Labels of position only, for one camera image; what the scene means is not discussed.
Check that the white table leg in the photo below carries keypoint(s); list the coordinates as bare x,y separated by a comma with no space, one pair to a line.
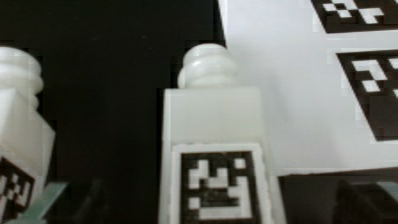
27,135
215,182

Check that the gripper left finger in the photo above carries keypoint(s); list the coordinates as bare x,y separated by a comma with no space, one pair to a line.
70,204

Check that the white marker base plate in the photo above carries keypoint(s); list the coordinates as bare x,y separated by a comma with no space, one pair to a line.
317,51

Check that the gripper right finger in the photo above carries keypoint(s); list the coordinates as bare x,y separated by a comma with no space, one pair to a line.
366,203

